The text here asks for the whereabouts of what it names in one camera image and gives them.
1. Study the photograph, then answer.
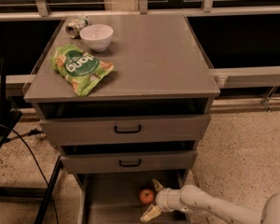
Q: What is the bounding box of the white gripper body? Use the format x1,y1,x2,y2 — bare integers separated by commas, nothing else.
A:
156,188,183,212

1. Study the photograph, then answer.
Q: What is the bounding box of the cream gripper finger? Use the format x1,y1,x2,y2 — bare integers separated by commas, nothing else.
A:
152,179,164,192
140,204,161,222

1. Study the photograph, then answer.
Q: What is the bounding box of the red apple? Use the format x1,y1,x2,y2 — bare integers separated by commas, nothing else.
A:
139,189,155,204

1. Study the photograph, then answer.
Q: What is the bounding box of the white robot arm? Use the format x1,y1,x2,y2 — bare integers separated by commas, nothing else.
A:
140,179,280,224

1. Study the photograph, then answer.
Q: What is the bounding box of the grey middle drawer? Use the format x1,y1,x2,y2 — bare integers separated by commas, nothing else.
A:
61,141,197,174

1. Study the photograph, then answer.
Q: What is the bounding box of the grey drawer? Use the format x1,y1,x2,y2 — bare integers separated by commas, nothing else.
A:
61,141,197,174
78,171,189,224
40,99,210,146

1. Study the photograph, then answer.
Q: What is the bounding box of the grey bottom drawer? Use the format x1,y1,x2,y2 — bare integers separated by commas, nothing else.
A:
78,171,189,224

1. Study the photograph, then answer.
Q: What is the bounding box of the grey drawer cabinet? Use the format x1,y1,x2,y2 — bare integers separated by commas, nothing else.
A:
23,13,221,224

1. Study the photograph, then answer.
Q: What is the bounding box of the grey top drawer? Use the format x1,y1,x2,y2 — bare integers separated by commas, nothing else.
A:
40,99,210,146

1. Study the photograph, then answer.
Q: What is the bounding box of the green snack bag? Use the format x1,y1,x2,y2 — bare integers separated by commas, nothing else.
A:
50,44,114,96

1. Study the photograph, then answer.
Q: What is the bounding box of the white bowl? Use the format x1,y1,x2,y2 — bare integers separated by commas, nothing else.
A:
79,24,114,51

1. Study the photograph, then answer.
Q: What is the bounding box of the silver soda can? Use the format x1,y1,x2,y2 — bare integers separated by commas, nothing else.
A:
65,16,91,38

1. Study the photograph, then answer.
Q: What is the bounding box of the black middle drawer handle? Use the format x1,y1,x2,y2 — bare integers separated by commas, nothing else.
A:
119,159,142,168

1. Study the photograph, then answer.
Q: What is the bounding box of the black drawer handle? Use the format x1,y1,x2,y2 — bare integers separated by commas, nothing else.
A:
119,159,142,168
114,125,142,134

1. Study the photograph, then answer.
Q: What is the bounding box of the black top drawer handle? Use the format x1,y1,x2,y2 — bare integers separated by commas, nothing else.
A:
114,125,142,134

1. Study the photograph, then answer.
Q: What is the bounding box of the metal window rail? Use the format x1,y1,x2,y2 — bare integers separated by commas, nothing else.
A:
0,7,280,89

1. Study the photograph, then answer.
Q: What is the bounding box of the black cable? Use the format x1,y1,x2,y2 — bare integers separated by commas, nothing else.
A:
0,121,60,224

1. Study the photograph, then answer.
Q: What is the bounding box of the black stand frame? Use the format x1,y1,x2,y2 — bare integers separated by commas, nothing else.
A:
0,58,61,224

